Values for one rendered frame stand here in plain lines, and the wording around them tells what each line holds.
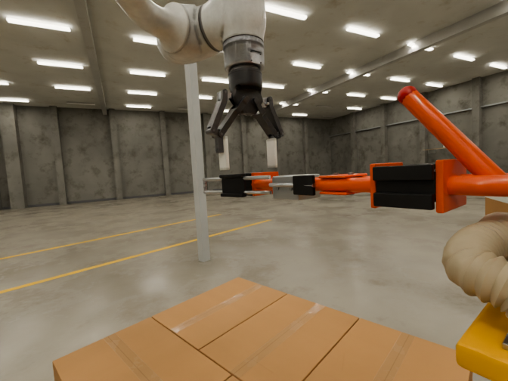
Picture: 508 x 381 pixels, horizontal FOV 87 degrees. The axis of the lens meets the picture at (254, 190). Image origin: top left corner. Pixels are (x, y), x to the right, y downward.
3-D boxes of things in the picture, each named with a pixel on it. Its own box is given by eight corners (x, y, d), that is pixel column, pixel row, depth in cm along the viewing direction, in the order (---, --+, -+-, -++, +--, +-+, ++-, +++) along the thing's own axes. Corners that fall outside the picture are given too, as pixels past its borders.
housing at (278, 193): (322, 196, 51) (321, 173, 51) (297, 201, 47) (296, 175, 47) (295, 195, 57) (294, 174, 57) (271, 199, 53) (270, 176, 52)
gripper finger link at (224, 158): (227, 135, 56) (224, 135, 55) (230, 169, 56) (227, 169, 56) (220, 137, 58) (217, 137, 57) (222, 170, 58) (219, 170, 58)
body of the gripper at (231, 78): (238, 62, 54) (241, 109, 55) (270, 69, 59) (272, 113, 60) (219, 73, 60) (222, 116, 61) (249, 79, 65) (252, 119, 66)
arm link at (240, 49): (272, 41, 58) (274, 69, 59) (247, 57, 65) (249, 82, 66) (237, 30, 53) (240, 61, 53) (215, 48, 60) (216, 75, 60)
